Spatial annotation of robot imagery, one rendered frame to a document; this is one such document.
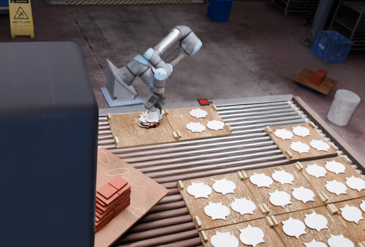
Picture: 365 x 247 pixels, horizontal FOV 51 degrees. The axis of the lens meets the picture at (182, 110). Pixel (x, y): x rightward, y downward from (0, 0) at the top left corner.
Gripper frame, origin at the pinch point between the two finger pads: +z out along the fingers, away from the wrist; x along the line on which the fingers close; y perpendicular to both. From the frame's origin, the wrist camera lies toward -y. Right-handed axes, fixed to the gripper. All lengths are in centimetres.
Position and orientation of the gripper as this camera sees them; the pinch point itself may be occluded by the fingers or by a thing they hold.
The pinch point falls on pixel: (153, 116)
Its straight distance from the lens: 263.0
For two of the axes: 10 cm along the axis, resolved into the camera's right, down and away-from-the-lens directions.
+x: -8.3, -4.1, 3.8
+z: -1.5, 8.1, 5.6
